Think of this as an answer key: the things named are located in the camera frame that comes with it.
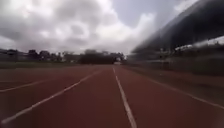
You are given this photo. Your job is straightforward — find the red running track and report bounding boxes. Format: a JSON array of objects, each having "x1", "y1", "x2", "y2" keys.
[{"x1": 0, "y1": 63, "x2": 224, "y2": 128}]

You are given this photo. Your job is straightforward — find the grass field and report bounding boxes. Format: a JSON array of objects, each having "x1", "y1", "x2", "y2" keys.
[{"x1": 0, "y1": 60, "x2": 88, "y2": 70}]

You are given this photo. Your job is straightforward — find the grandstand building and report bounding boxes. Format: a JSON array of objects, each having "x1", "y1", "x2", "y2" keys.
[{"x1": 126, "y1": 0, "x2": 224, "y2": 76}]

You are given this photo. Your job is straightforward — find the grey strip beside track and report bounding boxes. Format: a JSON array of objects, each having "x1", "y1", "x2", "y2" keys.
[{"x1": 123, "y1": 65, "x2": 224, "y2": 107}]

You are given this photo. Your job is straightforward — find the row of trees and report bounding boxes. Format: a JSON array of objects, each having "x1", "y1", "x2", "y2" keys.
[{"x1": 0, "y1": 48, "x2": 126, "y2": 65}]

